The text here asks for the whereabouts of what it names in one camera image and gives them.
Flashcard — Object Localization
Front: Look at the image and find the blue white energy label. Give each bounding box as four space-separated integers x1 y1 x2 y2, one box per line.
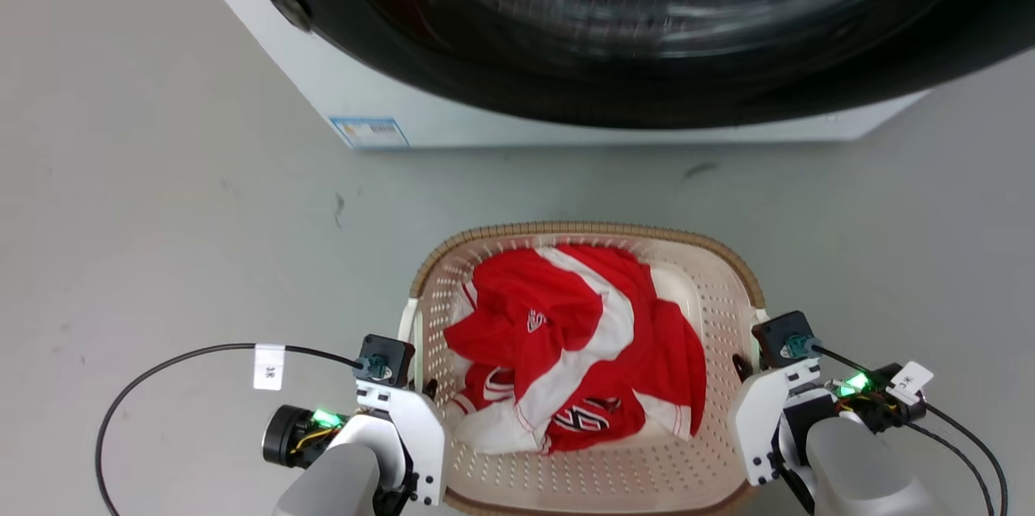
329 116 410 149

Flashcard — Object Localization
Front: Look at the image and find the black door hinge knob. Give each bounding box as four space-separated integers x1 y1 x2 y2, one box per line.
259 0 315 34

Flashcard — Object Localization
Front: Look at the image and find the white cable tag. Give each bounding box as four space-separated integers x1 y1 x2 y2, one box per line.
252 343 286 392
886 360 936 407

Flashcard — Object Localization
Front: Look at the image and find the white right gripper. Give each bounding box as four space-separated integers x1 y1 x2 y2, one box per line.
731 353 823 489

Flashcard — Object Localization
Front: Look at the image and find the black right camera cable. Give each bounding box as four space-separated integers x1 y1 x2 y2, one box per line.
811 345 1010 516

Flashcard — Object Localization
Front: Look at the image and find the white right cable tag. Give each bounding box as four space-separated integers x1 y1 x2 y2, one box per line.
886 360 936 407

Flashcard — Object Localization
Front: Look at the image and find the white washing machine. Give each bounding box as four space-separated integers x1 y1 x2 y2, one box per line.
169 0 932 150

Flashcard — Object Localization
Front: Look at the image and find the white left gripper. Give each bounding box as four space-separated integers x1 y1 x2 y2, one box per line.
355 377 447 507

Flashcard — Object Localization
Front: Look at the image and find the red and white garment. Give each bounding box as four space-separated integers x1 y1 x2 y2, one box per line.
443 243 708 455

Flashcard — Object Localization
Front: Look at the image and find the black left camera cable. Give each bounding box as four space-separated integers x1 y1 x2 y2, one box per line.
94 342 366 516

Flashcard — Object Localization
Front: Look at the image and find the black camera cable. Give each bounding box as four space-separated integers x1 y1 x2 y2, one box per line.
811 345 1010 516
94 342 366 516

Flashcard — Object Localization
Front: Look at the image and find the beige perforated laundry basket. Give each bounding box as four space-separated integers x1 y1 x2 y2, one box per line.
397 221 770 516

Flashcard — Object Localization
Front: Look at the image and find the black round washer door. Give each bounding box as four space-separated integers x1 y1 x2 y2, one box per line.
234 0 1035 131

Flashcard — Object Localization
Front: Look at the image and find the white left cable tag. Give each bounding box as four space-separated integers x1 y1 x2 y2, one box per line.
252 343 286 392

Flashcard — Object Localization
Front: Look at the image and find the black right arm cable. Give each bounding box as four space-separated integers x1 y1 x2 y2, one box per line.
902 419 995 516

